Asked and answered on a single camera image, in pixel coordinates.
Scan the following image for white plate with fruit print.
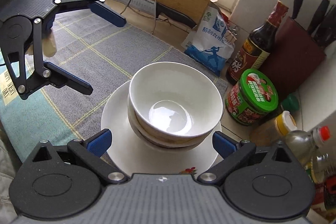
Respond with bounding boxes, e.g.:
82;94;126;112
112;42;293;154
101;82;223;177

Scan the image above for plain white bowl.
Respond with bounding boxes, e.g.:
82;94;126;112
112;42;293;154
129;61;223;140

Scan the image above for white bowl pink flowers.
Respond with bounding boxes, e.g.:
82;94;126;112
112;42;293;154
127;96;211;149

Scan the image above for yellow lid spice jar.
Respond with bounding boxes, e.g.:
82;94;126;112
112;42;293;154
249;110;297;146

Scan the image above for green lid sauce jar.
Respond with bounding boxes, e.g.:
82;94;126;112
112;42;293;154
225;69;278;126

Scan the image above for teal printed mat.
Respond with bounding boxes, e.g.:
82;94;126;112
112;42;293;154
1;66;76;162

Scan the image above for grey checked cloth mat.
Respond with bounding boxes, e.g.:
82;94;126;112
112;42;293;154
24;11;228;143

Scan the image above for clear glass oil bottle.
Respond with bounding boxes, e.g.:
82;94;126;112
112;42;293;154
284;126;335;184

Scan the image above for green cap small jar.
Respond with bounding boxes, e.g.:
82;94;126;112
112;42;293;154
280;94;299;114

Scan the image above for dark vinegar bottle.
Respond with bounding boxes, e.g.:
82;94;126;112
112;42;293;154
226;1;288;85

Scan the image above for white blue salt bag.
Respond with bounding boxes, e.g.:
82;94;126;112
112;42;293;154
182;2;235;77

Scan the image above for binder clip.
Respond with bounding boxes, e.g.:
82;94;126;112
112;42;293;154
225;26;240;44

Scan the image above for dark red knife block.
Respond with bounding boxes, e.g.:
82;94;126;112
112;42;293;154
260;0;335;100

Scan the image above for kitchen knife black handle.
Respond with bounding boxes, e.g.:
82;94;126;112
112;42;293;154
116;0;197;29

